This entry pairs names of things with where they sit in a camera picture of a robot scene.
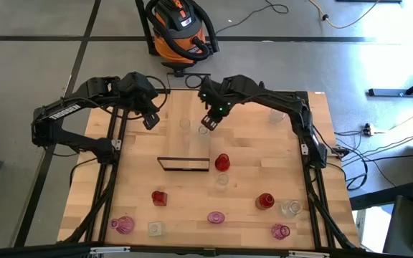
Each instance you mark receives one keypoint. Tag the tall clear glass vase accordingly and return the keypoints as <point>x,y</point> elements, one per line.
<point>184,123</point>

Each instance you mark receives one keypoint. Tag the clear wide textured jar vase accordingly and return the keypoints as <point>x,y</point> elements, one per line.
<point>290,208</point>

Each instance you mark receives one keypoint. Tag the red tapered ribbed vase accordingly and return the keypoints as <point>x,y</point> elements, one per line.
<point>159,198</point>

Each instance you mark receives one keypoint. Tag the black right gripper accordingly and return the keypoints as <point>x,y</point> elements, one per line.
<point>217,95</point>

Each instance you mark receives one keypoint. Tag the black upper frame bar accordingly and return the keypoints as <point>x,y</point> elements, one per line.
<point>31,251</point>

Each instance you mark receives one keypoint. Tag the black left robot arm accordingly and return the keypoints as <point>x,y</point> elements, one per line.
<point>63,111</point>

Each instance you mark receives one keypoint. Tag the orange black shop vacuum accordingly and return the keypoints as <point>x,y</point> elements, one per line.
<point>212,34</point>
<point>178,46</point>

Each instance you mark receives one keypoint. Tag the black frame wooden shelf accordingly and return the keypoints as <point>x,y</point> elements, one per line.
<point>188,147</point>

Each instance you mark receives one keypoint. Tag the black stand pole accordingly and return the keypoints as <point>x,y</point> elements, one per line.
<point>143,25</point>

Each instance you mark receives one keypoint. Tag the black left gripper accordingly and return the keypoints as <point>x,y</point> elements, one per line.
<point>136,89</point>

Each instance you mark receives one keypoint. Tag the clear ribbed glass vase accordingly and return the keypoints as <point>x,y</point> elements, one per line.
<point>276,115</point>

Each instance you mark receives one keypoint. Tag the clear square textured vase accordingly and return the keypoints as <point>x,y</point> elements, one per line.
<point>155,228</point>

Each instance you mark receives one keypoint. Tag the red ribbed bottle vase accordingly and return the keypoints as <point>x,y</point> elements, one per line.
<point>264,201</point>

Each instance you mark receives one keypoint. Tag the pink ribbed cylinder jar vase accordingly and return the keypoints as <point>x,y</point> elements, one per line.
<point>216,217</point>

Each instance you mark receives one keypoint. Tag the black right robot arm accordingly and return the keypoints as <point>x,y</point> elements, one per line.
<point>282,100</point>

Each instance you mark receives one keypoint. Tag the pink ribbed bulbous vase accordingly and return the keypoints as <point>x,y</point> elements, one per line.
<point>280,231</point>
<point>122,225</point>

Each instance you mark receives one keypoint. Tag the red flared-rim bulb vase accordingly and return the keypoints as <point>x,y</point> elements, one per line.
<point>222,162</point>

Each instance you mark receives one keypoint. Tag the white power strip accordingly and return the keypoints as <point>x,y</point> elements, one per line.
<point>368,129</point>

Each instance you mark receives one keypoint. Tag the black desk leg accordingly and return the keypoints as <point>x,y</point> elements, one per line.
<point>385,92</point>

